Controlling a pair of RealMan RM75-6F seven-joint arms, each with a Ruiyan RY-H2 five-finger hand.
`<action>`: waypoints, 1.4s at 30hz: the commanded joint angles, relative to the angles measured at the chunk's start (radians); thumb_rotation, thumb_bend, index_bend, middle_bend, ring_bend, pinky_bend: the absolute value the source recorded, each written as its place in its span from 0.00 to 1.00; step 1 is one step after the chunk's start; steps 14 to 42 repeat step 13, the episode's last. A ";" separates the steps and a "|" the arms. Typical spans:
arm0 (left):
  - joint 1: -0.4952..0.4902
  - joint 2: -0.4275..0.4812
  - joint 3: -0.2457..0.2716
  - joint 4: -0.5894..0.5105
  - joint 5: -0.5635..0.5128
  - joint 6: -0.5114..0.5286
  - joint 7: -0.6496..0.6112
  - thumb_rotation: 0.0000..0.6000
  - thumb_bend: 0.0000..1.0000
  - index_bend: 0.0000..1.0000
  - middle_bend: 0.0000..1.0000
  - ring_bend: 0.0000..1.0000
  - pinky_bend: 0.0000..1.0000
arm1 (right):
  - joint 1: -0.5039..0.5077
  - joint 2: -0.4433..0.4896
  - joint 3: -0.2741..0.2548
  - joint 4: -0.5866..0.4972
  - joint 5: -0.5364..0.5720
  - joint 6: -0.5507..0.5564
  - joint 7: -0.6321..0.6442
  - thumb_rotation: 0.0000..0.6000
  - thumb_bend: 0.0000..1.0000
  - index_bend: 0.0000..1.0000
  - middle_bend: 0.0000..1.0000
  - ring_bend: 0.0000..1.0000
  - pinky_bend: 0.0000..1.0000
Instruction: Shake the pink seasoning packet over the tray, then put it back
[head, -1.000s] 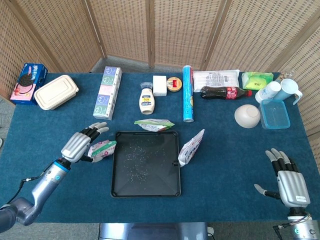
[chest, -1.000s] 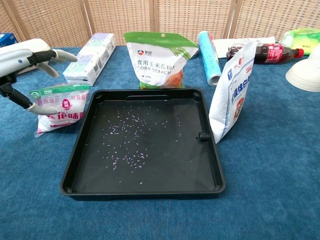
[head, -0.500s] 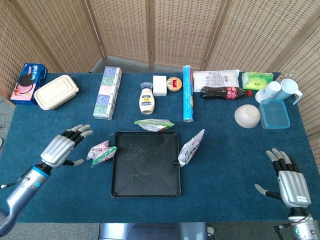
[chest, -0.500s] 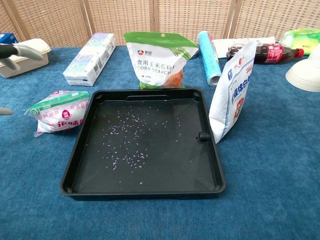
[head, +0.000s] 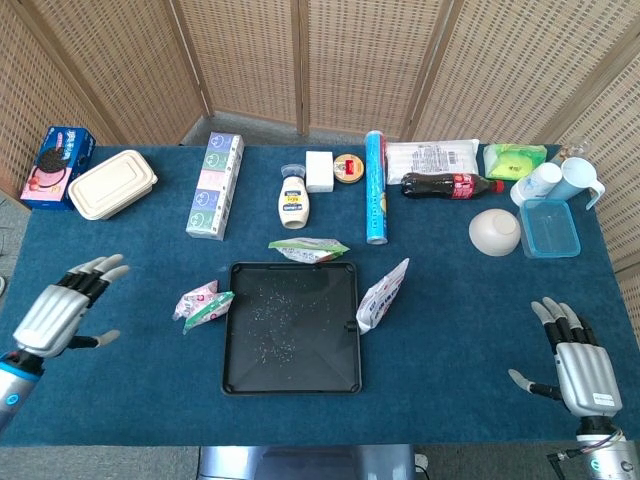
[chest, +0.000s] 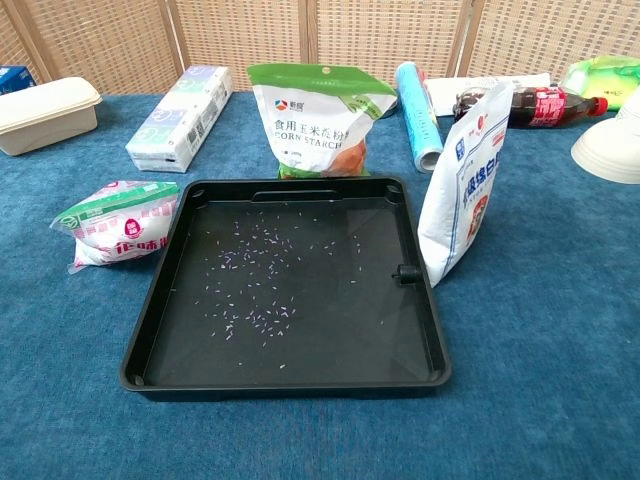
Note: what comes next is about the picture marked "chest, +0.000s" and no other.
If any pink snack packet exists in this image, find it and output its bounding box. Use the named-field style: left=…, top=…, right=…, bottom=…
left=49, top=180, right=180, bottom=275

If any green snack packet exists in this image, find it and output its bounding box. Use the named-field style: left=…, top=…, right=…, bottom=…
left=246, top=63, right=399, bottom=180

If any white printed snack packet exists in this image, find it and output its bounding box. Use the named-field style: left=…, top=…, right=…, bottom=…
left=417, top=81, right=515, bottom=289

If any black square tray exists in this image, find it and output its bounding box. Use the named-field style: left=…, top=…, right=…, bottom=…
left=118, top=175, right=453, bottom=403

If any blue cling film roll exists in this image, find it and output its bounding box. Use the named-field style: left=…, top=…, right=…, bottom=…
left=394, top=61, right=445, bottom=174

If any long pastel tissue pack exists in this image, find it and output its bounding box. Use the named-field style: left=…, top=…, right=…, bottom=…
left=124, top=65, right=234, bottom=174

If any white barcode packet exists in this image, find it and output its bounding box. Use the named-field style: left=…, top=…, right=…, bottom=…
left=422, top=72, right=551, bottom=118

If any wooden wicker folding screen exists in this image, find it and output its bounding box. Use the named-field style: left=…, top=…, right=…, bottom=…
left=0, top=0, right=640, bottom=97

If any blue table cloth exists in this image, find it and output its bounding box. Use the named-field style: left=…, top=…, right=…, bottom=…
left=0, top=89, right=640, bottom=480

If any cola bottle red label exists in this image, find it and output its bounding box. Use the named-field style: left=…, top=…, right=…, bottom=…
left=452, top=85, right=609, bottom=130

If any beige lidded lunch box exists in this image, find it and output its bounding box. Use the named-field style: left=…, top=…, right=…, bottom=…
left=0, top=76, right=104, bottom=157

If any beige bowl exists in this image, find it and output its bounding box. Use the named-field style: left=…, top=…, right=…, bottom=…
left=571, top=118, right=640, bottom=185

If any green wipes pack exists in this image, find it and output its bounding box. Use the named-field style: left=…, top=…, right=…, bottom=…
left=558, top=54, right=640, bottom=112

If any blue cookie box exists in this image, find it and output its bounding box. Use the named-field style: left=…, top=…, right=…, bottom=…
left=0, top=65, right=39, bottom=96

